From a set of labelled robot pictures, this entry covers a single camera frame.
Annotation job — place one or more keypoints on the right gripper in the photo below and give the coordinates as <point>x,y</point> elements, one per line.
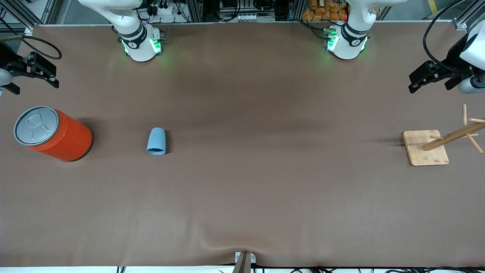
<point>7,57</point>

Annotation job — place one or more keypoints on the brown table cloth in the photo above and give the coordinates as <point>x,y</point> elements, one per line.
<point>242,189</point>

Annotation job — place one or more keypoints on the aluminium frame post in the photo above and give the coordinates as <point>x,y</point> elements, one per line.
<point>468,17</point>
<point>22,11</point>

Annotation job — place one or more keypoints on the wooden mug tree stand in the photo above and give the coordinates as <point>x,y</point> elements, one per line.
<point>424,151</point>

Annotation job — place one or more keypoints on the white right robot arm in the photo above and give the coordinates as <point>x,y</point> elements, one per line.
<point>140,45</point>

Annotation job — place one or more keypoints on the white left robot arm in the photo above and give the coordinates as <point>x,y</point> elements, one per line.
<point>346,45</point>

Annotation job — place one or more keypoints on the orange can with grey lid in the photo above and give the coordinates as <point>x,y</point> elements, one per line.
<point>72,140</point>

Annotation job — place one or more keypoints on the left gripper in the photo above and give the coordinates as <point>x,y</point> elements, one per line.
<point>454,56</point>

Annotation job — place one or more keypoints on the white terminal block row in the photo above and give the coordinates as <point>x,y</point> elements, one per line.
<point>248,17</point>

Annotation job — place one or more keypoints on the orange snack packets pile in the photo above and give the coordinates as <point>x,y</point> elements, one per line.
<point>326,11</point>

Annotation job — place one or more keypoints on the brown camera stand pole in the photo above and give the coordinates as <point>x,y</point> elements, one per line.
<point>242,265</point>

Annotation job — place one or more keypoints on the blue plastic cup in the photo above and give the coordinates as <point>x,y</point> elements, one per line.
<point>156,141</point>

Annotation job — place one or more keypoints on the white power strip with plugs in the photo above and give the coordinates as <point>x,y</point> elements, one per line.
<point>163,9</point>

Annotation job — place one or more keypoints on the metal table edge bracket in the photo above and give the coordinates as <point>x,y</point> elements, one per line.
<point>253,258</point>

